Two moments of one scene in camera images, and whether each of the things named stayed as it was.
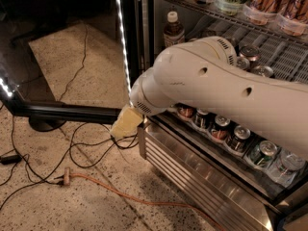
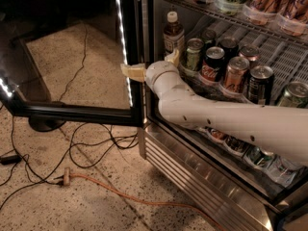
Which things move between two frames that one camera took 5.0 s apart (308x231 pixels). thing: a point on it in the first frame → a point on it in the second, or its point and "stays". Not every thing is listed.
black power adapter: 11,159 stays
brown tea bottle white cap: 173,32 stays
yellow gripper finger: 126,122 → 135,71
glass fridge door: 69,52 stays
